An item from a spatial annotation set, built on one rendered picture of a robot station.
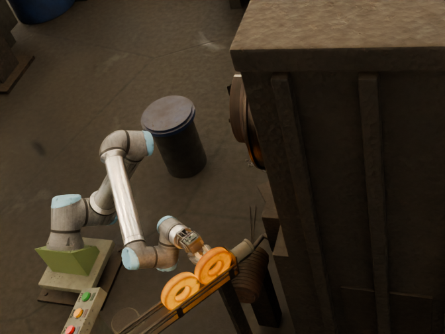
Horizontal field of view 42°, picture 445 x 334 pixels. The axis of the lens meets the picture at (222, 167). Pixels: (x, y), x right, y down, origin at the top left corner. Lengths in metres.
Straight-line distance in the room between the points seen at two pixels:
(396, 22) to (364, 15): 0.08
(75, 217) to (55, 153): 1.13
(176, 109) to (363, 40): 2.17
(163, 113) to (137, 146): 0.71
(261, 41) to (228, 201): 2.10
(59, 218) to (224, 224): 0.88
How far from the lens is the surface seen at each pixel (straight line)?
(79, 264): 3.11
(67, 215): 3.09
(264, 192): 3.34
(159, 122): 3.32
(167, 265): 2.47
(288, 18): 1.40
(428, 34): 1.30
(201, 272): 2.18
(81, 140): 4.15
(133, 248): 2.41
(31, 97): 4.79
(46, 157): 4.17
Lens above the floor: 2.52
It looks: 45 degrees down
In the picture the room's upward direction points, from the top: 19 degrees counter-clockwise
